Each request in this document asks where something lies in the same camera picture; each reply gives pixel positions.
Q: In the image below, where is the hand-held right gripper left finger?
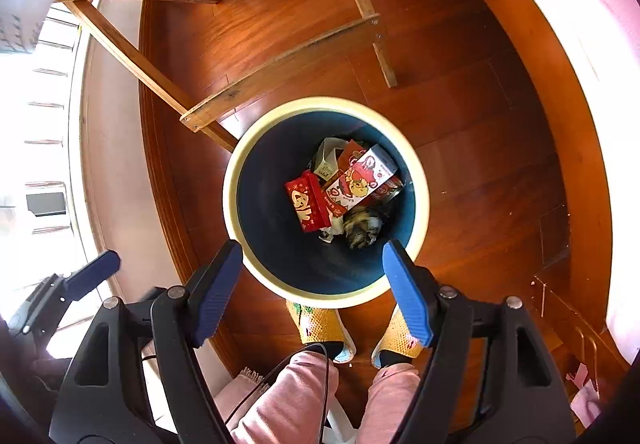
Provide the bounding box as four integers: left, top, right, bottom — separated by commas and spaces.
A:
49, 239, 244, 444

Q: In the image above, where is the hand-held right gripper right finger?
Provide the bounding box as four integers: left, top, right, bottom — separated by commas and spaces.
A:
381, 239, 576, 444

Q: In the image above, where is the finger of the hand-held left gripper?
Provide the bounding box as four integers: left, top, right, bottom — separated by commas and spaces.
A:
47, 249, 122, 307

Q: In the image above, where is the cream and blue trash bin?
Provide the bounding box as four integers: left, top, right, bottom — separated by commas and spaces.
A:
222, 97, 431, 309

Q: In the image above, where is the black gold wrapper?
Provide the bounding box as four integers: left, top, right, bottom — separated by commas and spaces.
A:
341, 205, 388, 250

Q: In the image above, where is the white paper wrapper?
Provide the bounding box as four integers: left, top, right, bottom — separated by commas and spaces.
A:
318, 217, 347, 243

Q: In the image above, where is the pink bear-print carton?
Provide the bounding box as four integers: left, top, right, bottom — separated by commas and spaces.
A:
327, 144, 399, 211

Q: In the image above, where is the red gold-printed envelope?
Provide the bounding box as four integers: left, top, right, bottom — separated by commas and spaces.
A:
285, 170, 351, 234

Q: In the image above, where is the orange snack bag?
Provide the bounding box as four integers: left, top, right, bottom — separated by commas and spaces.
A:
337, 139, 405, 205

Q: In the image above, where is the green chocolate bag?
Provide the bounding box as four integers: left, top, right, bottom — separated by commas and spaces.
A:
312, 138, 351, 181

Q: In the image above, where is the yellow knit slipper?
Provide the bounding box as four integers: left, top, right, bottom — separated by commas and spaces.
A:
286, 300, 357, 364
371, 304, 427, 369

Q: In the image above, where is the person's right leg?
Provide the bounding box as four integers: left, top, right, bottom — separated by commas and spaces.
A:
352, 363, 422, 444

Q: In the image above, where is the person's leg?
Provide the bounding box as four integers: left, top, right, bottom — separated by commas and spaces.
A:
352, 363, 422, 444
215, 349, 340, 444

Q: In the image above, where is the person's left leg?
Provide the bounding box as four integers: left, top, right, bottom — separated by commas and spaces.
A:
215, 349, 340, 444

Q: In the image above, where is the black cable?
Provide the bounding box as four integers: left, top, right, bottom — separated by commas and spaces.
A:
224, 343, 333, 444

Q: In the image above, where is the window frame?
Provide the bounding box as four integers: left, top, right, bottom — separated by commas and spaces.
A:
0, 9, 87, 275

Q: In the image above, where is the wooden chair frame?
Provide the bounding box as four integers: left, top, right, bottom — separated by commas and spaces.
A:
55, 0, 398, 152

